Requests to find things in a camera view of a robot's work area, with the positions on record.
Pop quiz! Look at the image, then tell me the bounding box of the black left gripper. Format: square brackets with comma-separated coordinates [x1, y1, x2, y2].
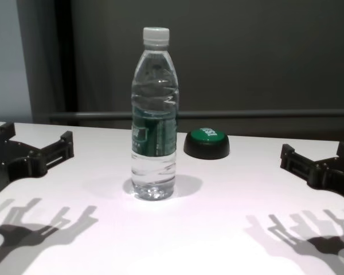
[0, 121, 75, 198]

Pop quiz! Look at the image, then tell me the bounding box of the clear water bottle green label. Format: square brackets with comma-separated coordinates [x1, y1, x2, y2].
[131, 26, 178, 201]

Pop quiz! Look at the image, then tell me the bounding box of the green button black base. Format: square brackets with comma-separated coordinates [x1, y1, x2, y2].
[183, 127, 230, 160]

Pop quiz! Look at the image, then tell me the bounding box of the thin grey horizontal rail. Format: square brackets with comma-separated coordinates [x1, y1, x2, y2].
[48, 110, 344, 121]

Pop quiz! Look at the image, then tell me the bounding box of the black vertical frame post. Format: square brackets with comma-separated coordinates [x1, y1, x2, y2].
[54, 0, 79, 127]

